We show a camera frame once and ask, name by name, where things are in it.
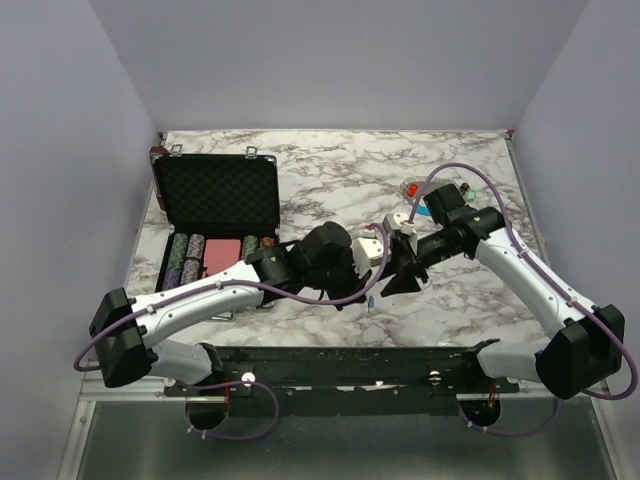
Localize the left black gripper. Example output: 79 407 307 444
305 250 372 312

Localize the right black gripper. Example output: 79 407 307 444
375 226 463 297

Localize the grey blue spiral keyring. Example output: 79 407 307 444
400 177 430 216

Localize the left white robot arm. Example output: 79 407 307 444
89 222 388 395

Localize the orange poker chip stack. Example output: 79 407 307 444
259 237 277 248

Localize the green poker chip stack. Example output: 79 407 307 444
241 235 260 260

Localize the green tagged key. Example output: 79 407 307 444
459 183 476 204

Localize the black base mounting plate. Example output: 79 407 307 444
164 347 519 417

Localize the pink playing card deck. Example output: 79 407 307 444
203 239 241 278

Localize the black poker chip case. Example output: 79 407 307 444
149 144 286 314

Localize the purple poker chip stack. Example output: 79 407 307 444
161 233 205 291

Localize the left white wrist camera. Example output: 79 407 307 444
352 237 391 273

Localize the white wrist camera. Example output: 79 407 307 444
352 237 391 273
383 213 416 238

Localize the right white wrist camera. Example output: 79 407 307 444
383 213 416 238

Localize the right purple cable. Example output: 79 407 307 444
407 163 639 439

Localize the aluminium rail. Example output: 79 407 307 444
79 371 165 402

